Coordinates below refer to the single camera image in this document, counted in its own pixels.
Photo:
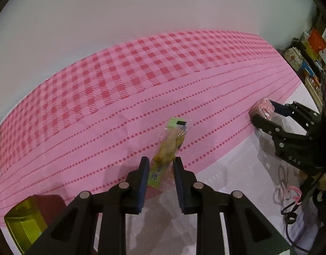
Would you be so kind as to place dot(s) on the clear green label snack packet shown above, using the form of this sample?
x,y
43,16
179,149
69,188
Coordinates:
x,y
169,143

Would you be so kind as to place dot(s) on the clear jar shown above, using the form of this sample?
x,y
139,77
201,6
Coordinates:
x,y
313,85

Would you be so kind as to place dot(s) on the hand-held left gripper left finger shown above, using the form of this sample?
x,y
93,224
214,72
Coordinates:
x,y
143,186

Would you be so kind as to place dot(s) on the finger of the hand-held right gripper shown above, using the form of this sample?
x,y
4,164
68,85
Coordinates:
x,y
266,127
293,110

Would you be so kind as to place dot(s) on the person's right hand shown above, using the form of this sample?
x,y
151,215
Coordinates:
x,y
325,183

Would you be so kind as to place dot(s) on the floral tin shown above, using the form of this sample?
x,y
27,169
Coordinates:
x,y
294,57

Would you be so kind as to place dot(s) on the maroon box with gold interior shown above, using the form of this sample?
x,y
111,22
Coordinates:
x,y
22,223

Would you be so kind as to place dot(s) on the blue box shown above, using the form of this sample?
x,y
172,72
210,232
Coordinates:
x,y
307,69

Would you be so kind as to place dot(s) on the pink checked cloth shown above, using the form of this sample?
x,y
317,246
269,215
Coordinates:
x,y
125,85

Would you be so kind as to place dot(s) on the pink patterned snack packet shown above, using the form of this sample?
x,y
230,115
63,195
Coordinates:
x,y
262,107

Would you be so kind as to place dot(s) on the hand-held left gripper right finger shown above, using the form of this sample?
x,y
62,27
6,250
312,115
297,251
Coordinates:
x,y
178,186

